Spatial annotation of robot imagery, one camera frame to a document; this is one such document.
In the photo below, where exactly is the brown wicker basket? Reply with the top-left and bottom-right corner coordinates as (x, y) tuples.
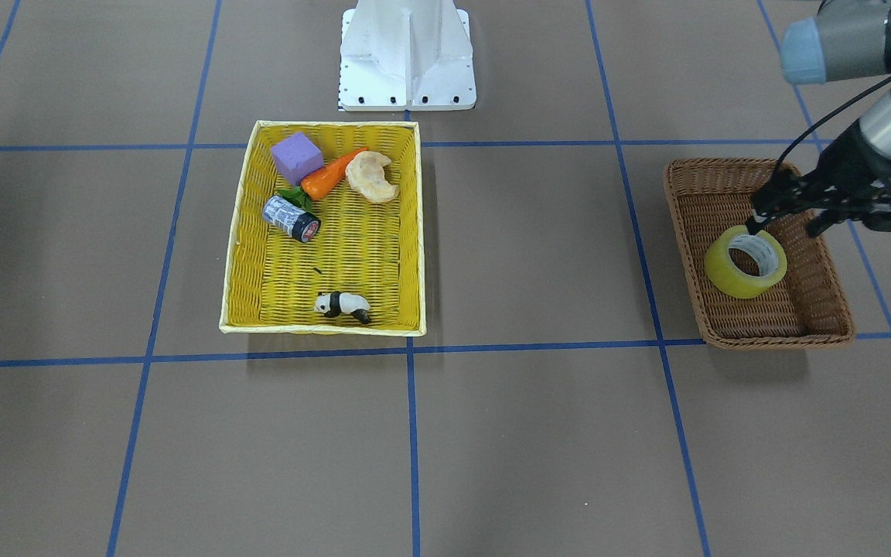
(664, 158), (856, 351)

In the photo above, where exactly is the bitten bread toy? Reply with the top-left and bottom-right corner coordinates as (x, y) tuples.
(344, 151), (398, 204)

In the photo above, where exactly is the yellow tape roll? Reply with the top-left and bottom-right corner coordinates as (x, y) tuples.
(704, 225), (788, 299)

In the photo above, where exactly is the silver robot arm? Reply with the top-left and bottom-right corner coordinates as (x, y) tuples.
(746, 1), (891, 237)

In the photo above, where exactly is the black white can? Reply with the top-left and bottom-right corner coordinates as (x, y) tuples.
(261, 195), (322, 243)

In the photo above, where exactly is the purple foam cube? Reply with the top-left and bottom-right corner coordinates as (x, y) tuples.
(268, 132), (325, 186)

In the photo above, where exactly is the yellow woven basket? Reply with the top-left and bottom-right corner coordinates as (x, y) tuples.
(219, 120), (427, 337)

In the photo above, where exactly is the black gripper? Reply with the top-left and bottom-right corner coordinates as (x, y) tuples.
(745, 123), (891, 237)

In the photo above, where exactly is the toy panda figure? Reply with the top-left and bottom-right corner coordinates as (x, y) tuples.
(312, 290), (372, 325)

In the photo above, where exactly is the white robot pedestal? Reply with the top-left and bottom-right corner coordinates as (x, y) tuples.
(337, 1), (477, 112)

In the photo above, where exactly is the orange toy carrot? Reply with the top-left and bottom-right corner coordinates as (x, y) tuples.
(276, 147), (369, 211)

